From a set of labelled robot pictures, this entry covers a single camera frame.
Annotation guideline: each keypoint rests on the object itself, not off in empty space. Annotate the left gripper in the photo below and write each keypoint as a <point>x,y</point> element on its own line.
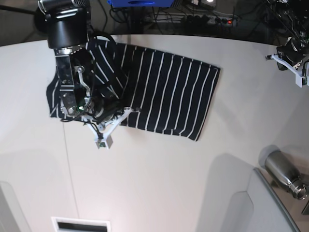
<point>292,52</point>

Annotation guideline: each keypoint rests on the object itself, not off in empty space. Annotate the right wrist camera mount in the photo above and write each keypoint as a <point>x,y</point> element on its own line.
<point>103,130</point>

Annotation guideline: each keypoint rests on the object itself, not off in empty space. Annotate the white power strip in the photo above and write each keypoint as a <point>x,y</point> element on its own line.
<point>210,19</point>

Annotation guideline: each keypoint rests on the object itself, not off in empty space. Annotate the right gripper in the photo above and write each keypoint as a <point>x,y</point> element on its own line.
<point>104,108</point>

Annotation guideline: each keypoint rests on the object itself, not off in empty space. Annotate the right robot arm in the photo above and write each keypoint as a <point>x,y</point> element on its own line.
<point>89,76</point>

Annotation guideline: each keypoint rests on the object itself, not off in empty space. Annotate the stainless steel water bottle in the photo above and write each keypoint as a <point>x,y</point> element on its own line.
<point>286,175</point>

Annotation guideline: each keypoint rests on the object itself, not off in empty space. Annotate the black round stand base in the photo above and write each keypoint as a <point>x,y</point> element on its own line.
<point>40,21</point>

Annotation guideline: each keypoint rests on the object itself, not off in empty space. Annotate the blue box with oval hole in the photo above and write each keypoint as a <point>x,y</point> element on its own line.
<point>140,3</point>

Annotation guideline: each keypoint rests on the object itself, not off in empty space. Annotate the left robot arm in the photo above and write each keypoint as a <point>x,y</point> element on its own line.
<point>290,20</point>

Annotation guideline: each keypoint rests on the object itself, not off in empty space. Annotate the navy white striped t-shirt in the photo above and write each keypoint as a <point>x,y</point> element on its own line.
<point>173,92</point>

